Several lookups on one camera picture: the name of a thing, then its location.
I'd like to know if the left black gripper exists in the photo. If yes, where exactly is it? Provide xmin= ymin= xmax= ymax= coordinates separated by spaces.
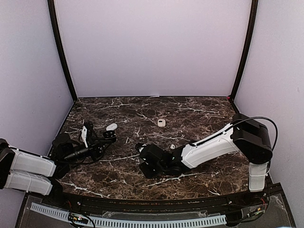
xmin=63 ymin=137 xmax=112 ymax=165

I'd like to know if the black round charging case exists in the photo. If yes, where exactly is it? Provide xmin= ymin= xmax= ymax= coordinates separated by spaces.
xmin=103 ymin=130 xmax=116 ymax=140

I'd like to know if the beige gold-rimmed charging case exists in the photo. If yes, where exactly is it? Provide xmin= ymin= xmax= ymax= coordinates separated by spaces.
xmin=157 ymin=119 xmax=166 ymax=127

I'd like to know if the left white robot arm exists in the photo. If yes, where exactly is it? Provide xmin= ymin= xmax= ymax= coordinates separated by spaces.
xmin=0 ymin=122 xmax=118 ymax=207

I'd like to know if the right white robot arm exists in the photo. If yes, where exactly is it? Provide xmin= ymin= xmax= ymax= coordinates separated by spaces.
xmin=135 ymin=114 xmax=276 ymax=206

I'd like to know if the white oval charging case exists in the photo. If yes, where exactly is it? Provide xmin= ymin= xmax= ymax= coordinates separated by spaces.
xmin=106 ymin=123 xmax=118 ymax=131

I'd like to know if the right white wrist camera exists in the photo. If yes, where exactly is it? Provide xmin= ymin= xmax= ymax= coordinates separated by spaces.
xmin=135 ymin=143 xmax=147 ymax=153

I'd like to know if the black front table rail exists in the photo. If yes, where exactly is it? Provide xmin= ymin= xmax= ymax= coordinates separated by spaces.
xmin=58 ymin=192 xmax=249 ymax=214

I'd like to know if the white slotted cable duct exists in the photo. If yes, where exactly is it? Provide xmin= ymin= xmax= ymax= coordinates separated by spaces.
xmin=30 ymin=203 xmax=227 ymax=228

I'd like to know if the left black frame post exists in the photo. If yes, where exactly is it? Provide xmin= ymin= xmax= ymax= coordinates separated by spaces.
xmin=47 ymin=0 xmax=78 ymax=102

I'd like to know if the black frame post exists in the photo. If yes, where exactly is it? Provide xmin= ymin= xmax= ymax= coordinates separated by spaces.
xmin=229 ymin=0 xmax=258 ymax=101
xmin=47 ymin=0 xmax=78 ymax=102

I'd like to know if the right black frame post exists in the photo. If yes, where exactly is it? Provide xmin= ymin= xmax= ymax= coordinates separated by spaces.
xmin=229 ymin=0 xmax=258 ymax=101

